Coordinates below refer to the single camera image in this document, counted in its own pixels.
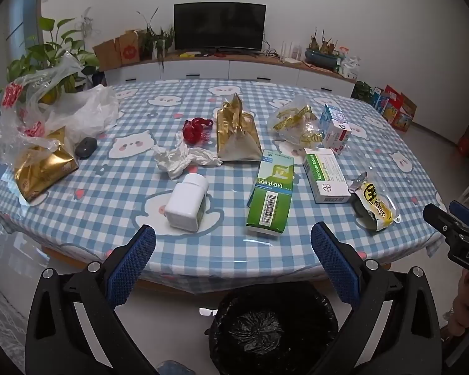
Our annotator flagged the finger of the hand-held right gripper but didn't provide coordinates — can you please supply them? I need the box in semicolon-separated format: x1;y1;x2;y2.
449;200;469;230
423;202;462;240

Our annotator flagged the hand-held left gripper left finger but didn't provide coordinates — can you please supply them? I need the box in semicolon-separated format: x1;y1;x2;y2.
25;224;159;375

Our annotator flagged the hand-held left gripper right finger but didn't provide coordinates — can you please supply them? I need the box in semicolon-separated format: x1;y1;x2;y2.
310;222;442;375

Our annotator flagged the yellow snack wrapper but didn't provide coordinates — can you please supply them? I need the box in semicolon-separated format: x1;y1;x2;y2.
348;171;401;232

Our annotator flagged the white plastic pill bottle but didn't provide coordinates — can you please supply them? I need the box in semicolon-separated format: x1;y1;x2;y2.
163;173;209;233

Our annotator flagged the white and green medicine box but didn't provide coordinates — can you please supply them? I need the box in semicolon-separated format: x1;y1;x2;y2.
302;147;352;204

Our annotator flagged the trash bin with black bag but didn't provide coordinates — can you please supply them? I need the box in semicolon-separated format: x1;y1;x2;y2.
209;280;352;375

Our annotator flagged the white tissue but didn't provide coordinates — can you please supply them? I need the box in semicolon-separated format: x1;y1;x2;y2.
152;141;223;181

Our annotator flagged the clear bag of gold wrappers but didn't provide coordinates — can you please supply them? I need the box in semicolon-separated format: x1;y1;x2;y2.
266;94;325;149

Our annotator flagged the gold paper bag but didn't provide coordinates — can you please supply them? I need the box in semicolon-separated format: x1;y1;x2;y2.
216;93;263;162

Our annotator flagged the person's right hand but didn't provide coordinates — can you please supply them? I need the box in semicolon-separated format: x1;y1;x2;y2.
449;269;469;337

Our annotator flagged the blue checkered tablecloth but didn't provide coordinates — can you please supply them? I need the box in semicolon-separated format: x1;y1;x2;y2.
0;78;448;298

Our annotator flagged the brown cardboard carton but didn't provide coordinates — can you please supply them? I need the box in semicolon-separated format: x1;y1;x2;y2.
395;93;418;131

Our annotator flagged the blue slipper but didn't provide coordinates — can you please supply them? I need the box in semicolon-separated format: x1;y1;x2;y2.
156;361;219;375

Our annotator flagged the red printed carton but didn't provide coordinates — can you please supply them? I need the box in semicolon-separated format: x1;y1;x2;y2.
383;85;404;126

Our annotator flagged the dark grey computer mouse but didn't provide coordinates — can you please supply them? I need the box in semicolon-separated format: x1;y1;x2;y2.
75;137;98;159

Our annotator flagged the blue printed carton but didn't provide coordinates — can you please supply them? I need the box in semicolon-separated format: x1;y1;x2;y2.
371;88;391;118

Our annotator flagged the blue white red carton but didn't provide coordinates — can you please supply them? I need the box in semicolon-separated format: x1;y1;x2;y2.
320;103;352;155

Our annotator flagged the gold tissue pack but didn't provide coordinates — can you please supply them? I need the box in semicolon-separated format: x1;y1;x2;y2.
13;127;80;204

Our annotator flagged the grey patterned rug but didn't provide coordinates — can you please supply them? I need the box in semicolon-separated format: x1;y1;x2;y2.
0;273;29;360

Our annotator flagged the small dark green plant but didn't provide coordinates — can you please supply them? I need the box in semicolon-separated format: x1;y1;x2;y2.
354;81;374;104

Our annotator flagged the red plastic wrapper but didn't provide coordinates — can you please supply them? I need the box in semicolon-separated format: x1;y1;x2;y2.
182;117;214;143

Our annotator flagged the white plastic bag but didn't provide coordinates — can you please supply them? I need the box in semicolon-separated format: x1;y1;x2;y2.
43;84;120;143

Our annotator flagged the white packaging bag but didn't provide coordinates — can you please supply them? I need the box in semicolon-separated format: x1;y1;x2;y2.
341;46;362;81

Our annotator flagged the bonsai in blue pot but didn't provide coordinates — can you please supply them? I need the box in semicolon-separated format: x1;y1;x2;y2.
305;27;342;72

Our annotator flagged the white television cabinet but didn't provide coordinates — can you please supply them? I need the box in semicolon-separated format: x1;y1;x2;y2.
102;51;356;98

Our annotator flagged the white router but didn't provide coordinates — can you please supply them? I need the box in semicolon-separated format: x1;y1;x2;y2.
279;41;303;65

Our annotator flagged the clear plastic bag red print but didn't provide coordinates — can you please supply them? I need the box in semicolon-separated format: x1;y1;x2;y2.
0;52;87;165

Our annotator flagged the plain brown cardboard box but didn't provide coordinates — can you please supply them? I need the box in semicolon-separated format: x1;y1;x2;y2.
93;38;123;72

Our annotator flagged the cardboard box with red logo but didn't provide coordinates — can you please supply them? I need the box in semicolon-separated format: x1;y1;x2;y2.
117;29;146;65

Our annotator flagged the thin leafy potted plant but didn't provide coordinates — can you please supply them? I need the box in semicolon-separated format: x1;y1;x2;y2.
137;8;175;67

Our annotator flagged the green potted plant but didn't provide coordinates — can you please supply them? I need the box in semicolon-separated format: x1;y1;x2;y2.
6;8;102;104

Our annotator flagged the black television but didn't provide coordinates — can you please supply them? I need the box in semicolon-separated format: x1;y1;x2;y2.
174;2;267;53

